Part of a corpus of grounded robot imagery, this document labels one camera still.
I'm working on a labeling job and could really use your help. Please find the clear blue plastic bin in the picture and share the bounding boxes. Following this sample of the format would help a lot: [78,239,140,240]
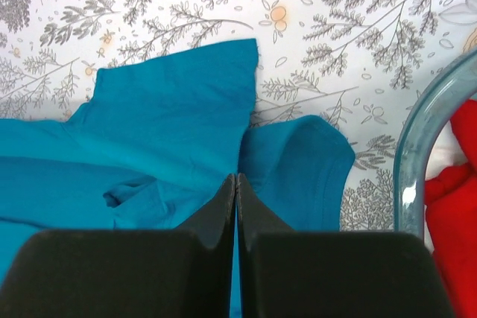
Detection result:
[393,48,476,240]

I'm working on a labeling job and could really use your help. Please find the floral patterned table cloth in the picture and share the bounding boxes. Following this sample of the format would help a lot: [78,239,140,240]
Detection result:
[1,0,476,230]

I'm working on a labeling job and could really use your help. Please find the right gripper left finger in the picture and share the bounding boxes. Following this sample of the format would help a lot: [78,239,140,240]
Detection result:
[1,175,236,317]

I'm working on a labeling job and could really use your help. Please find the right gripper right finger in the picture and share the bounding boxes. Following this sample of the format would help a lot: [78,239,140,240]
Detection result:
[236,174,454,317]

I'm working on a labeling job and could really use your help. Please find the blue t shirt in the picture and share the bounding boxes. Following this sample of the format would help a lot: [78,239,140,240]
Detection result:
[1,39,355,317]

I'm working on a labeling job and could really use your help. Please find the red t shirt in bin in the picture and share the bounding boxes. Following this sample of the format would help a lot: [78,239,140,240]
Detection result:
[425,100,476,317]

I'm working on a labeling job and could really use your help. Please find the white t shirt in bin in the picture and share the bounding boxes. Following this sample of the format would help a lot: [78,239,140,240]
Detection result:
[426,121,467,179]

